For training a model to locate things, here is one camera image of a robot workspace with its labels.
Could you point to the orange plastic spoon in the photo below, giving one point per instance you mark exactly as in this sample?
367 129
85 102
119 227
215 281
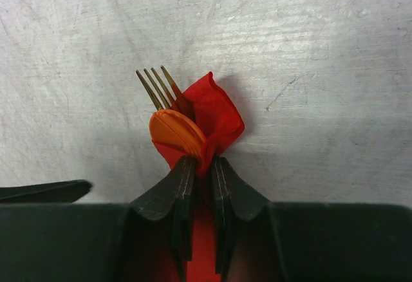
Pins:
174 135

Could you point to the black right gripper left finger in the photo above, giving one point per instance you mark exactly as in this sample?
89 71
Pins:
148 239

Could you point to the red paper napkin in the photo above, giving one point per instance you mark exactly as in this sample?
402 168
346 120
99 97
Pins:
219 120

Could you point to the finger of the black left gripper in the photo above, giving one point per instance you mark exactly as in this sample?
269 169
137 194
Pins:
55 192

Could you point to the gold fork green handle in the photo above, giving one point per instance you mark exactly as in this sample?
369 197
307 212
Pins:
164 91

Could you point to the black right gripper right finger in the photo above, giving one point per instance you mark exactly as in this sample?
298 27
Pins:
261 240

